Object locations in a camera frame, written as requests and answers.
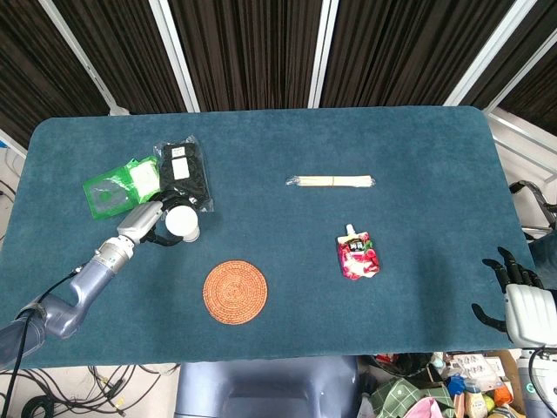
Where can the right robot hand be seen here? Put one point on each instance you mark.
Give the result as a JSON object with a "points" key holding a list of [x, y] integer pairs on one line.
{"points": [[526, 309]]}

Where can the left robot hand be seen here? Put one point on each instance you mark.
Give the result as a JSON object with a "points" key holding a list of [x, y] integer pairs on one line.
{"points": [[137, 222]]}

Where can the white cup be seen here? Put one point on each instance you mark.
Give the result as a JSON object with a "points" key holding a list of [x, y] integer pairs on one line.
{"points": [[183, 222]]}

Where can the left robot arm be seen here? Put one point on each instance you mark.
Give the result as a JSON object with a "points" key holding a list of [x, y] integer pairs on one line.
{"points": [[65, 300]]}

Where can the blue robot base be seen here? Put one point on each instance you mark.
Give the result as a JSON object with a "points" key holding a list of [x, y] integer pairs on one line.
{"points": [[265, 385]]}

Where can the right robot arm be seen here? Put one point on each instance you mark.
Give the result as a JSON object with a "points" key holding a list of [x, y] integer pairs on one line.
{"points": [[540, 379]]}

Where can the orange woven coaster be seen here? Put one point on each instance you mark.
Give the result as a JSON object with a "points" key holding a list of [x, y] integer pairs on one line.
{"points": [[235, 292]]}

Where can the green plastic package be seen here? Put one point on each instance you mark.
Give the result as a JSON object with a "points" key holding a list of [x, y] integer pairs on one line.
{"points": [[119, 189]]}

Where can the black packaged item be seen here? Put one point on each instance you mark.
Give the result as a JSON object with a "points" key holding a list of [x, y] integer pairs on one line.
{"points": [[185, 172]]}

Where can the box of assorted items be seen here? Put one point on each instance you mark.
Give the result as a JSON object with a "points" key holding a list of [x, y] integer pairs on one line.
{"points": [[472, 383]]}

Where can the blue table cloth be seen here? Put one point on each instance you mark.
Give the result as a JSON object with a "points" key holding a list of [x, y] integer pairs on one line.
{"points": [[278, 235]]}

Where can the green checkered cloth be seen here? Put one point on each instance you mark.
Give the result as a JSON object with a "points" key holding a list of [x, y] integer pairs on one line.
{"points": [[409, 398]]}

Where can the red drink pouch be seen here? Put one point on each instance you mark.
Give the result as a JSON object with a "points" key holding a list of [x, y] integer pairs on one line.
{"points": [[357, 258]]}

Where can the bundle of wooden skewers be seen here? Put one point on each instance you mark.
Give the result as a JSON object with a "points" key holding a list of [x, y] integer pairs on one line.
{"points": [[330, 181]]}

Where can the black metal chair frame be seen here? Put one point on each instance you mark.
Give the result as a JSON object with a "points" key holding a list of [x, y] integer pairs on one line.
{"points": [[533, 204]]}

